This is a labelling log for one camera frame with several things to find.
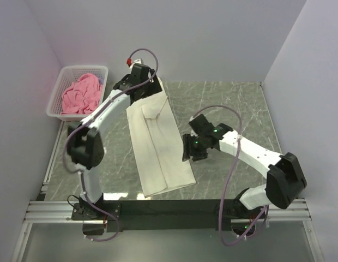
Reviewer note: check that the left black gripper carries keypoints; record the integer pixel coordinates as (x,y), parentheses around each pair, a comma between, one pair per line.
(151,88)

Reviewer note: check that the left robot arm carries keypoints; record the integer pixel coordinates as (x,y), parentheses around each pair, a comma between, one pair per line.
(84,143)

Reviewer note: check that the cream white t shirt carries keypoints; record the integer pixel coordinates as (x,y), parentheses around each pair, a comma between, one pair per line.
(157,146)

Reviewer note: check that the pink t shirt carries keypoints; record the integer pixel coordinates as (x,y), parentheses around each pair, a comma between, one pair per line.
(82,96)

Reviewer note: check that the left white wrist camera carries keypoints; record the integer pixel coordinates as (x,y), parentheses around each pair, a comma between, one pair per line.
(130,62)

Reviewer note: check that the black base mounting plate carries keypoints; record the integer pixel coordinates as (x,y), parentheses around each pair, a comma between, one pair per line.
(147,215)

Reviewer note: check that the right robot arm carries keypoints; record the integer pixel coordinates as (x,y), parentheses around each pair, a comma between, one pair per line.
(284,177)

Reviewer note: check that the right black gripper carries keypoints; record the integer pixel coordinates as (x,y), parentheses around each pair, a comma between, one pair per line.
(191,147)

